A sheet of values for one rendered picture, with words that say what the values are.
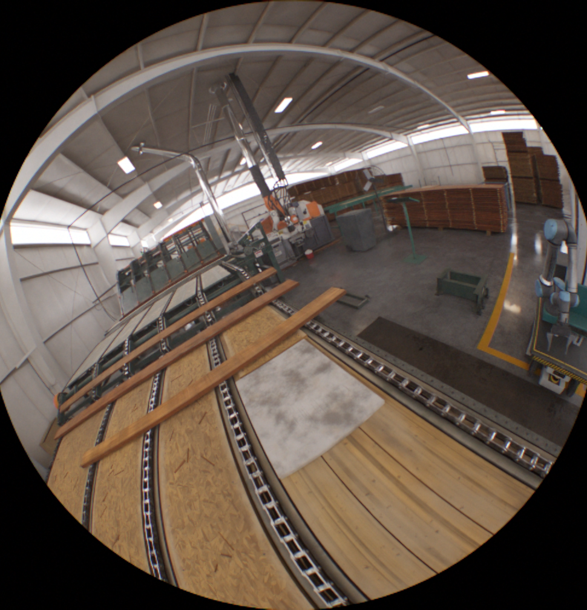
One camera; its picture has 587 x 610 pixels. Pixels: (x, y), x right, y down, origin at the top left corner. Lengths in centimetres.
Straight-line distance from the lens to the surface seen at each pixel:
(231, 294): 228
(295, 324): 124
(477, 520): 75
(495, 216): 541
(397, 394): 82
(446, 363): 199
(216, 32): 685
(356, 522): 70
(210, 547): 88
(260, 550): 77
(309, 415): 82
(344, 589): 74
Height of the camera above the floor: 151
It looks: 25 degrees down
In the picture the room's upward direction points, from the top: 23 degrees counter-clockwise
